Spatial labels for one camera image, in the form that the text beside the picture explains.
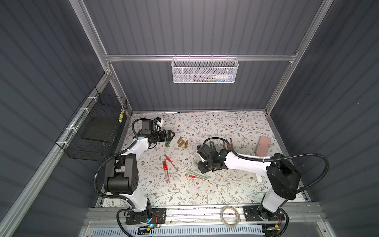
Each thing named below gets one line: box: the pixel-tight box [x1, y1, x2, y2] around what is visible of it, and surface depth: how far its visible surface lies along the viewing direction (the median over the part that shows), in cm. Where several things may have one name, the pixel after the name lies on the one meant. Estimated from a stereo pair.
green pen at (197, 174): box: [186, 169, 210, 180], surface depth 88 cm
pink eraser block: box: [255, 135, 271, 158], surface depth 98 cm
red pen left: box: [162, 160, 169, 185], surface depth 93 cm
